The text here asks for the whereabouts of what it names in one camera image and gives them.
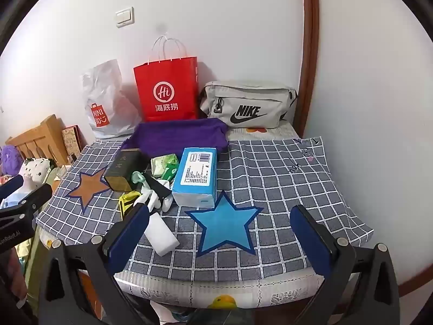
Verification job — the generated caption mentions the blue tissue pack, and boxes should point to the blue tissue pack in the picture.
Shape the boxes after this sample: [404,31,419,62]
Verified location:
[171,147,218,208]

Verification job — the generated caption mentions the white sponge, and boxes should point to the white sponge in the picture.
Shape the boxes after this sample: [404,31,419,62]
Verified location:
[144,212,180,257]

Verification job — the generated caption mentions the wooden headboard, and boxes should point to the wooden headboard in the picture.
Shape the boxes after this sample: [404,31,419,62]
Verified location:
[5,114,85,168]

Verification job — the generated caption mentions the white light switch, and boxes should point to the white light switch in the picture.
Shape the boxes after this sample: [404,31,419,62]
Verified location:
[115,7,136,28]

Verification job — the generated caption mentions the black watch strap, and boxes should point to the black watch strap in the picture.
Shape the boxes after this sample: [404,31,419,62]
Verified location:
[145,176,173,201]

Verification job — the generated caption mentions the purple towel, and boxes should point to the purple towel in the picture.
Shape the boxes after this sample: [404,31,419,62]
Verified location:
[122,118,230,159]

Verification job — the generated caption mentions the olive cloth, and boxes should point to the olive cloth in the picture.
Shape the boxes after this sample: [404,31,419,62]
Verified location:
[24,237,51,308]

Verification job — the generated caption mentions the white glove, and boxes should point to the white glove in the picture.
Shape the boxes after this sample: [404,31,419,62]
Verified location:
[133,181,175,212]

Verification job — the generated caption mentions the dark green tissue packet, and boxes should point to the dark green tissue packet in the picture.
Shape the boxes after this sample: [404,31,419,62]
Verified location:
[162,163,180,181]

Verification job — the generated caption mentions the light green tissue packet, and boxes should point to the light green tissue packet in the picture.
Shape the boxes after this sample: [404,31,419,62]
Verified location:
[150,154,179,177]

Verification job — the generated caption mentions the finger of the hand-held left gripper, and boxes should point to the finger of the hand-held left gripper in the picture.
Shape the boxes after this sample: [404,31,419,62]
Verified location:
[0,174,25,207]
[0,183,54,225]

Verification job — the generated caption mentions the white flowered pillow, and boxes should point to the white flowered pillow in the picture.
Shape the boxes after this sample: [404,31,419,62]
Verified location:
[18,157,56,185]

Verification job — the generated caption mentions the yellow cord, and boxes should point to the yellow cord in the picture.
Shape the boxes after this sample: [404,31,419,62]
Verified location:
[118,191,142,219]

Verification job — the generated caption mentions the grey waist bag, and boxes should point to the grey waist bag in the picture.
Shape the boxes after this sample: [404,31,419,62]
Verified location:
[199,80,299,128]

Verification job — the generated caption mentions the dark tea box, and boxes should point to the dark tea box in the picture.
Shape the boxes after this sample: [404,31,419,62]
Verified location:
[103,149,143,193]

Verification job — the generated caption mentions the white printed table cover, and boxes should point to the white printed table cover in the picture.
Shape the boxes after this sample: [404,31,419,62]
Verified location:
[35,123,339,325]

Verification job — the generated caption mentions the purple plush toy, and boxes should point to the purple plush toy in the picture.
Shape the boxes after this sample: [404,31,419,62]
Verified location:
[0,145,21,177]

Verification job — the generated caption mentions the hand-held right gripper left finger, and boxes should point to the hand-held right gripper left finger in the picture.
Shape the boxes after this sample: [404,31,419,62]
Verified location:
[39,204,159,325]

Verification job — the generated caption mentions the patterned box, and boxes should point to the patterned box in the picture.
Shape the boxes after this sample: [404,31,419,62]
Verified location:
[61,125,83,158]

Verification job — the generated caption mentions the white plastic bag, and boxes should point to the white plastic bag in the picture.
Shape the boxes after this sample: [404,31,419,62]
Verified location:
[81,59,143,139]

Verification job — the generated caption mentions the grey checked star blanket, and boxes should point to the grey checked star blanket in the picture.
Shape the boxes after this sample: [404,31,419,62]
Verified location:
[35,135,374,282]

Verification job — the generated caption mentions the brown wooden door frame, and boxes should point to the brown wooden door frame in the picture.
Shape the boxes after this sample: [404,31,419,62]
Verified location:
[293,0,320,136]

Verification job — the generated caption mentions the red paper bag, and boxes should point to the red paper bag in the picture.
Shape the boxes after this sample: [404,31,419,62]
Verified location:
[133,35,199,123]

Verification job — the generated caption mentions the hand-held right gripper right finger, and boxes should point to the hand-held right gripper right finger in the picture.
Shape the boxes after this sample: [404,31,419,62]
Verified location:
[289,205,401,325]

